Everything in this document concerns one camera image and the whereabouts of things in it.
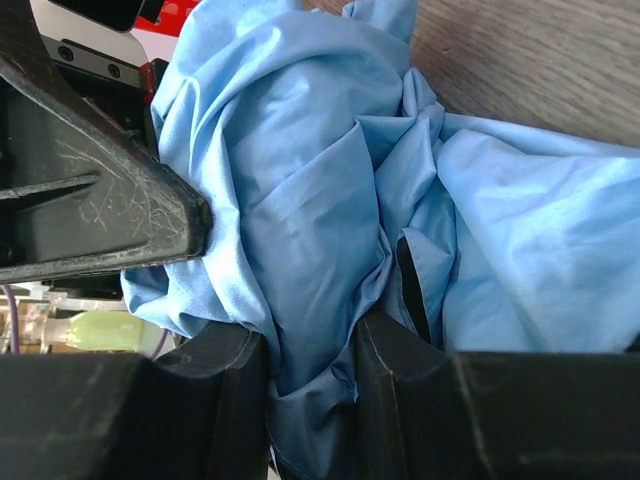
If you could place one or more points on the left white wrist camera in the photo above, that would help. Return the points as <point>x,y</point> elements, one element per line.
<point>134,47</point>

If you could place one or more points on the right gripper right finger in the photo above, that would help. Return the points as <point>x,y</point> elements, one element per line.
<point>423,414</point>

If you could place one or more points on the red plastic shopping basket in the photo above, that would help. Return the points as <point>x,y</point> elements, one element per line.
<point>165,17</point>

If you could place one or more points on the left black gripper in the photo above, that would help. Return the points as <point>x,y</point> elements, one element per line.
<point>83,191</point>

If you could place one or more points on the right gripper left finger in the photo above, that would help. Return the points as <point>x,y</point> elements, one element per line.
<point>197,412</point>

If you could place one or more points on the light blue folding umbrella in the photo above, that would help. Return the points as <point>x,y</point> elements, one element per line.
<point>321,151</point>

